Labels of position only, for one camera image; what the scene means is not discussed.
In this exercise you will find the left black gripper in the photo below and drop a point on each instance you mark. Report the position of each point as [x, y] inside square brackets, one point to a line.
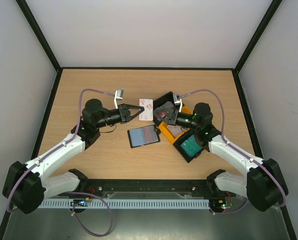
[125, 114]

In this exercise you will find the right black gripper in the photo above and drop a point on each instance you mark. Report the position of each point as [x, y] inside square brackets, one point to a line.
[173, 116]

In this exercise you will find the red patterned white card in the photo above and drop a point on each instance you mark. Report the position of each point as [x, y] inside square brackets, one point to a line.
[147, 114]
[174, 130]

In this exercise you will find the black card holder wallet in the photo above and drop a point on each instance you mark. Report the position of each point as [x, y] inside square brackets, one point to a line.
[142, 136]

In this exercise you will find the red circle white card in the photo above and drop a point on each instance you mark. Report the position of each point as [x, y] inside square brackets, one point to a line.
[150, 134]

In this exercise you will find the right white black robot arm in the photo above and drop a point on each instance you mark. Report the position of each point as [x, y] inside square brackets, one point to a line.
[260, 181]

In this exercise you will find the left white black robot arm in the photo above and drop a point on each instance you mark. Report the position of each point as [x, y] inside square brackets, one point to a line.
[28, 184]

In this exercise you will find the red striped card in tray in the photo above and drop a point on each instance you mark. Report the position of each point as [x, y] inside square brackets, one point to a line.
[162, 110]

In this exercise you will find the teal card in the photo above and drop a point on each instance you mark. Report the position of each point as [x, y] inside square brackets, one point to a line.
[191, 147]

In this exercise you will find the yellow tray middle compartment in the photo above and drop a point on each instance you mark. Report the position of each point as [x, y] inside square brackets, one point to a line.
[164, 130]

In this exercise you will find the black tray left compartment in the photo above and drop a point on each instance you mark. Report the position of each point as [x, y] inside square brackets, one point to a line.
[165, 101]

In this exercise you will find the left controller board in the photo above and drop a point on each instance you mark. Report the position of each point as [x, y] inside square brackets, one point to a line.
[80, 205]

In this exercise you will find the controller board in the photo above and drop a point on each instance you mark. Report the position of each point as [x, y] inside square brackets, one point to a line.
[219, 206]
[80, 205]

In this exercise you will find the right controller board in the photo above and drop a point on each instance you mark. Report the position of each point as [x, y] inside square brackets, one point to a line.
[219, 206]

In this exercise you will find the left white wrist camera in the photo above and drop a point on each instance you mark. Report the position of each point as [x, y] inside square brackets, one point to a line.
[118, 96]

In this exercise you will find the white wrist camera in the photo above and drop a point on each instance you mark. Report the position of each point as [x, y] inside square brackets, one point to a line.
[177, 99]
[118, 96]

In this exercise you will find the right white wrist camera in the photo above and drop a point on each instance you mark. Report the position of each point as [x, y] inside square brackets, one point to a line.
[177, 99]

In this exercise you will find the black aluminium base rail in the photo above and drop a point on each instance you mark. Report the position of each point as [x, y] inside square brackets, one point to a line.
[194, 188]

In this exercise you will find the light blue slotted cable duct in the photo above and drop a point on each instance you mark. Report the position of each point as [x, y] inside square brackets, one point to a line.
[182, 204]

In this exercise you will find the black frame post left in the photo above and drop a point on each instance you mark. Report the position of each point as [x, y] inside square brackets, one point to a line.
[30, 18]

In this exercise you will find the black frame post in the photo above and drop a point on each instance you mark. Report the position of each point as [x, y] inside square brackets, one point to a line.
[30, 18]
[266, 19]

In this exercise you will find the black frame post right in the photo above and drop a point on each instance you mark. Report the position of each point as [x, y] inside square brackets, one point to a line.
[266, 19]

